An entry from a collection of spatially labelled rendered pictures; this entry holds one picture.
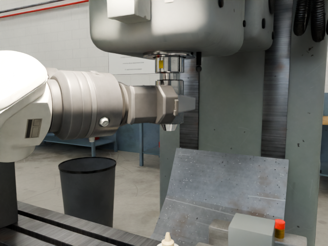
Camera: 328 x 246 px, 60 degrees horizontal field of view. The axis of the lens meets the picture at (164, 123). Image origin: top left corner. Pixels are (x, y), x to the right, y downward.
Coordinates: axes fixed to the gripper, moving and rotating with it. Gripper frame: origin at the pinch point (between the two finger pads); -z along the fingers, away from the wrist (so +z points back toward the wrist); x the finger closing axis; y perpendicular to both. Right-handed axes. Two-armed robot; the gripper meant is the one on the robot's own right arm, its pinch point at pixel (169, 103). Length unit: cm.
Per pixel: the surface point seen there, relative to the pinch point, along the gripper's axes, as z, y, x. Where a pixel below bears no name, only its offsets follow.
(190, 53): -0.5, -7.5, -4.3
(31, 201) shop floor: -39, 123, 297
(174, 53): 2.0, -7.4, -3.8
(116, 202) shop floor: -113, 122, 236
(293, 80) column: -40.3, -4.7, 1.1
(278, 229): -10.8, 19.2, -14.0
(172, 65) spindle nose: 1.1, -5.9, -2.1
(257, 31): -14.9, -12.3, -5.8
